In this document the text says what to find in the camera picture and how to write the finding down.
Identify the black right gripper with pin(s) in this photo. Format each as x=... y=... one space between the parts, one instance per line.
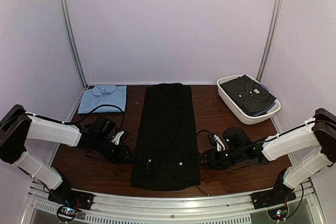
x=212 y=160

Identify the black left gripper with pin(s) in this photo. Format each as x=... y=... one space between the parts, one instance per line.
x=119 y=157

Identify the black long sleeve shirt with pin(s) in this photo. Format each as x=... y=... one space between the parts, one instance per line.
x=166 y=152

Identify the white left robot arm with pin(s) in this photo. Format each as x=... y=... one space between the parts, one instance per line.
x=22 y=132

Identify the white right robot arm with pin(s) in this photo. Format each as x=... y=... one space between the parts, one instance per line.
x=318 y=133

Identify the white plastic basin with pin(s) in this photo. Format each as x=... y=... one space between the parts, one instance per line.
x=249 y=120

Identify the light blue folded shirt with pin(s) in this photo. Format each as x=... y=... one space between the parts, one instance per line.
x=108 y=97

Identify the grey striped shirt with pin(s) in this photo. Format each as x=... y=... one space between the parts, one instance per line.
x=247 y=94

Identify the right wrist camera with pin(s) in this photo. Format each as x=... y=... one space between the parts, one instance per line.
x=233 y=137

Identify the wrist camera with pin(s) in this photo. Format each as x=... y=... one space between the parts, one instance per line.
x=105 y=129
x=233 y=137

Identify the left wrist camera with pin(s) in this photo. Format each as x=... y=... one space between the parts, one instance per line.
x=105 y=129

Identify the front aluminium rail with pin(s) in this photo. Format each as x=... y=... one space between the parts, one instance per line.
x=232 y=208

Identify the right aluminium frame post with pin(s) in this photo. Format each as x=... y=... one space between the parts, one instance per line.
x=270 y=38

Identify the aluminium frame post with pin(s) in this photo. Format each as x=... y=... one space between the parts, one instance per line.
x=270 y=38
x=72 y=42

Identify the left aluminium frame post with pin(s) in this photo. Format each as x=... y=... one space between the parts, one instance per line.
x=72 y=42

